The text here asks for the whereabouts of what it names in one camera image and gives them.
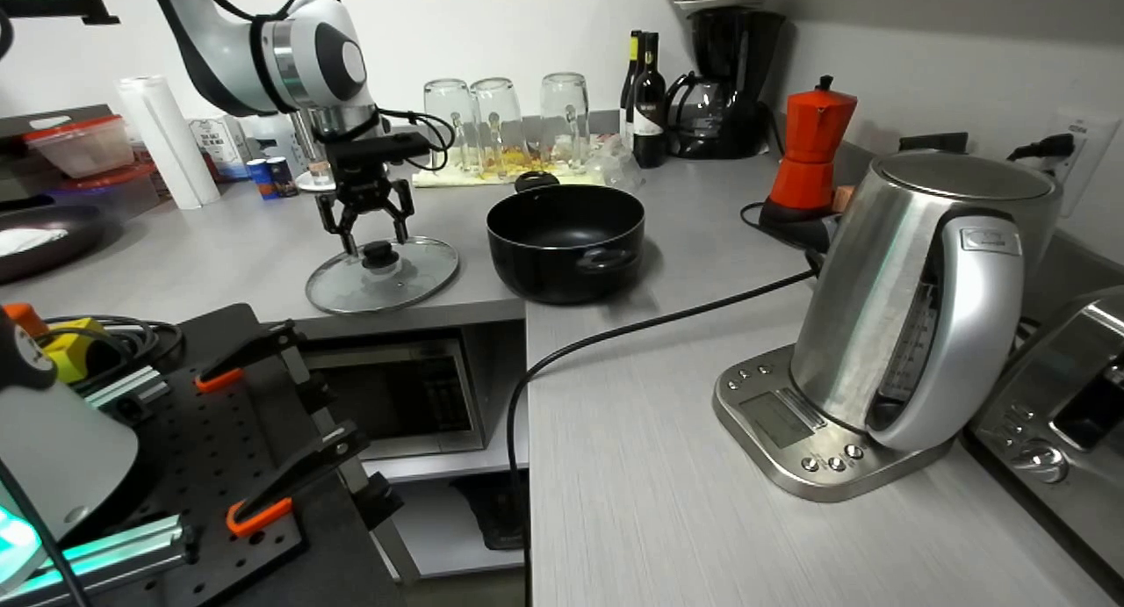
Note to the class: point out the yellow patterned dish towel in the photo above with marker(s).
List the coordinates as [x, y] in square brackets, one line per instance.
[457, 178]

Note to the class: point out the black pan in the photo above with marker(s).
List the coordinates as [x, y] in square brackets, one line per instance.
[44, 242]

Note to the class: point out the red-lidded plastic container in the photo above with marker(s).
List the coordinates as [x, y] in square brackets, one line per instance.
[83, 146]
[114, 194]

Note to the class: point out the microwave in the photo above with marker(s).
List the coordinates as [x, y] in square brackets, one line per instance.
[395, 396]

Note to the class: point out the black base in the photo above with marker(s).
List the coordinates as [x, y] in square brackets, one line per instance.
[795, 225]

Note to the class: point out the blue small can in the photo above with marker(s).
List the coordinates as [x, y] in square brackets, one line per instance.
[261, 178]

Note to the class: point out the orange moka pot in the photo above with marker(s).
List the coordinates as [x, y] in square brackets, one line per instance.
[812, 141]

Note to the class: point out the yellow box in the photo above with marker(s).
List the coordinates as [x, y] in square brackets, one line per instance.
[75, 348]

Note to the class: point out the stainless steel toaster oven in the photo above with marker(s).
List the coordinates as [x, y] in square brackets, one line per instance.
[1062, 422]

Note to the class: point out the white saucer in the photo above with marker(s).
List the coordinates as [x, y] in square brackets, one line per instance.
[312, 184]

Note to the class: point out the dark wine bottle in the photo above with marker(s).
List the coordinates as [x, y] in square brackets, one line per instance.
[650, 106]
[629, 89]

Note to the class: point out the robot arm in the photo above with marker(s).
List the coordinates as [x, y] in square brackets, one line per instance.
[228, 45]

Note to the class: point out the stainless steel electric kettle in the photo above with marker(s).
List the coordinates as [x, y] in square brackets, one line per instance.
[887, 326]

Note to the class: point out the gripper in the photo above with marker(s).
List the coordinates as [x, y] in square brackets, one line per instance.
[367, 184]

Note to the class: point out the black pot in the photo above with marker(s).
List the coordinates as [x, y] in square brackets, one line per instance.
[562, 256]

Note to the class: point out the glass pot lid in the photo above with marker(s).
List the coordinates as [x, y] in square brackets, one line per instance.
[413, 278]

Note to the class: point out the clear drinking glass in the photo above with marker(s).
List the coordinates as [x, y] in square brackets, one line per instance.
[450, 119]
[499, 124]
[565, 115]

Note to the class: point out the clear plastic bag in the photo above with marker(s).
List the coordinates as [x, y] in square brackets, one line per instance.
[619, 163]

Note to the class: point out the white printed box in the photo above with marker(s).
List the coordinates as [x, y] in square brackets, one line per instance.
[219, 146]

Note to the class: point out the paper towel roll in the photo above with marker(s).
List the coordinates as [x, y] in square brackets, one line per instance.
[171, 141]

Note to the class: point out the white wall socket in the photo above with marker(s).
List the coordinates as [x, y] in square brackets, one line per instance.
[1093, 150]

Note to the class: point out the dark small can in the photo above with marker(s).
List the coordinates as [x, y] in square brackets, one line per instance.
[283, 177]

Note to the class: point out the black plug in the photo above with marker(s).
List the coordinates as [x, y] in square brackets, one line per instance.
[1045, 148]

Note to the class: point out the white plate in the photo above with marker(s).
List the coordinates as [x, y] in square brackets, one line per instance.
[716, 2]

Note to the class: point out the black coffee maker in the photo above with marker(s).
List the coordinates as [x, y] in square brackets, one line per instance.
[729, 80]

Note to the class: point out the black clamp with orange tip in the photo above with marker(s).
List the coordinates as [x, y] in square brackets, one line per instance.
[246, 352]
[294, 475]

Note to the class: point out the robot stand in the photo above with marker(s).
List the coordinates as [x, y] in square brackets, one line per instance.
[211, 449]

